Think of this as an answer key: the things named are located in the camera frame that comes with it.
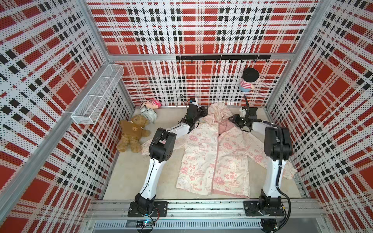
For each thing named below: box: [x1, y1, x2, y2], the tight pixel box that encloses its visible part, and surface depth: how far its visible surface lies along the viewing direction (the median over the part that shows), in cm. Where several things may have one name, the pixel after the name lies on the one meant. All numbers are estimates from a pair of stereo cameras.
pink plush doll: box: [139, 99, 162, 110], surface depth 118 cm
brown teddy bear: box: [116, 114, 151, 153], surface depth 99 cm
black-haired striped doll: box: [238, 67, 260, 93], surface depth 97 cm
